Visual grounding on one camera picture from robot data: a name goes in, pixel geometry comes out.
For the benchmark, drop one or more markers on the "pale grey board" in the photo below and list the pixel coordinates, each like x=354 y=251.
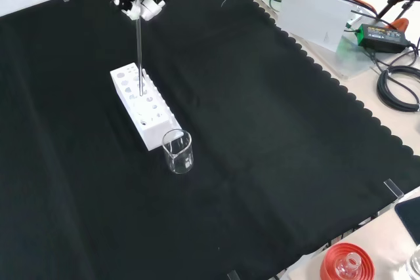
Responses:
x=311 y=14

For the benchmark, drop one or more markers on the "dark flat tablet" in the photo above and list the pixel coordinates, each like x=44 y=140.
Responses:
x=410 y=217

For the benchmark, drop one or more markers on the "orange clamp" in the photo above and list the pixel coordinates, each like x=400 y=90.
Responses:
x=402 y=25

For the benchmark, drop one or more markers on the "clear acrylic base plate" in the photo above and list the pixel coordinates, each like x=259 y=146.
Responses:
x=354 y=62

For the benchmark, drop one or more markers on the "black power adapter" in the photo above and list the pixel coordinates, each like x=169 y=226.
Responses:
x=382 y=37

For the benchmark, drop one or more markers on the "black scalloped table cloth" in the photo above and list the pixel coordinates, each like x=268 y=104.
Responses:
x=262 y=129

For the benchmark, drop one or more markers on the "clear glass rod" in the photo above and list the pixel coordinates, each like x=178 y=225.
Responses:
x=140 y=53

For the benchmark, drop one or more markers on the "small clear glass flask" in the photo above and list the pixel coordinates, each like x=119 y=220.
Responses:
x=348 y=265

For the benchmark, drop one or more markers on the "clear glass beaker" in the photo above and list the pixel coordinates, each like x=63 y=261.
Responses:
x=178 y=162

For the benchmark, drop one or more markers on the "white test tube rack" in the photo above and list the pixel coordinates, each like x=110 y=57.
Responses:
x=154 y=129

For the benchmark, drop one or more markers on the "clear glass vessel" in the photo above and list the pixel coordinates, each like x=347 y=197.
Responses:
x=414 y=265

